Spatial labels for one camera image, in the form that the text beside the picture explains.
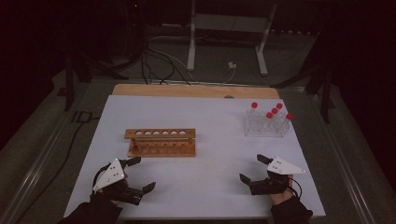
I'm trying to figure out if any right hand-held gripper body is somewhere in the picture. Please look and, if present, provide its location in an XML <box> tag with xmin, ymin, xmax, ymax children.
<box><xmin>248</xmin><ymin>157</ymin><xmax>306</xmax><ymax>196</ymax></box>

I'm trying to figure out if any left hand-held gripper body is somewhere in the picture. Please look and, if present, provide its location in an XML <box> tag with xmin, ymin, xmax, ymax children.
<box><xmin>92</xmin><ymin>158</ymin><xmax>145</xmax><ymax>206</ymax></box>

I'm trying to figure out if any clear plastic test tube rack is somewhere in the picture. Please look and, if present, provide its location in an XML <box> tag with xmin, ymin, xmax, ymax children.
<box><xmin>243</xmin><ymin>109</ymin><xmax>292</xmax><ymax>138</ymax></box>

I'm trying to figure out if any wooden test tube rack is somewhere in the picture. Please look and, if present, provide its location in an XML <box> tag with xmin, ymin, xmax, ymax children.
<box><xmin>124</xmin><ymin>128</ymin><xmax>197</xmax><ymax>158</ymax></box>

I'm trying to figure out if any person's right hand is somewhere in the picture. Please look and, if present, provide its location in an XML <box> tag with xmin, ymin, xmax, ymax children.
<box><xmin>268</xmin><ymin>175</ymin><xmax>295</xmax><ymax>206</ymax></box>

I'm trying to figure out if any white table mat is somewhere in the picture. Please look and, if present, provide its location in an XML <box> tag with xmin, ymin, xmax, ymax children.
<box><xmin>64</xmin><ymin>94</ymin><xmax>327</xmax><ymax>218</ymax></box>

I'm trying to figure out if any black metal stand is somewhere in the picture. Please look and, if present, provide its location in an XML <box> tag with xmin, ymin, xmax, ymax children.
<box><xmin>64</xmin><ymin>46</ymin><xmax>129</xmax><ymax>112</ymax></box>
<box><xmin>270</xmin><ymin>31</ymin><xmax>336</xmax><ymax>124</ymax></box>

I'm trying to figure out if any white metal stand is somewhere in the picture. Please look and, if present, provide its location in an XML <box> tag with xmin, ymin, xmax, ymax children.
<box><xmin>186</xmin><ymin>0</ymin><xmax>278</xmax><ymax>77</ymax></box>

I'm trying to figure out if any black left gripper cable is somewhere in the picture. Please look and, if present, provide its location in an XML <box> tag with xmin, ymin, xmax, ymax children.
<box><xmin>92</xmin><ymin>162</ymin><xmax>112</xmax><ymax>194</ymax></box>

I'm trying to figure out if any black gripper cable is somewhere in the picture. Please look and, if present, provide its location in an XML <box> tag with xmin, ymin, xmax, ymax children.
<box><xmin>288</xmin><ymin>176</ymin><xmax>303</xmax><ymax>200</ymax></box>
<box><xmin>92</xmin><ymin>162</ymin><xmax>112</xmax><ymax>194</ymax></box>

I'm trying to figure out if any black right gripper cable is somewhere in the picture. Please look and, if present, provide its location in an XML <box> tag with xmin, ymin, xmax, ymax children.
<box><xmin>288</xmin><ymin>176</ymin><xmax>303</xmax><ymax>200</ymax></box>

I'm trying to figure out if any long black floor cable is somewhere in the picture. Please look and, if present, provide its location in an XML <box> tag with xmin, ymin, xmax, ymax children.
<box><xmin>15</xmin><ymin>110</ymin><xmax>101</xmax><ymax>224</ymax></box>

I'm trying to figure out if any metal floor rail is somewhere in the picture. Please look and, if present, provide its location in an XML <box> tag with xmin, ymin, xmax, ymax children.
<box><xmin>0</xmin><ymin>82</ymin><xmax>94</xmax><ymax>224</ymax></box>
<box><xmin>306</xmin><ymin>90</ymin><xmax>376</xmax><ymax>224</ymax></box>

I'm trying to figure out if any black floor cable bundle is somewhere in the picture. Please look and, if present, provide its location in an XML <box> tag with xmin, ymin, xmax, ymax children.
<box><xmin>122</xmin><ymin>0</ymin><xmax>191</xmax><ymax>87</ymax></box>

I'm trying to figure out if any white floor cable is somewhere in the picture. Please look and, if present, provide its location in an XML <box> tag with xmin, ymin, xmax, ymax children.
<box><xmin>148</xmin><ymin>35</ymin><xmax>236</xmax><ymax>85</ymax></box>

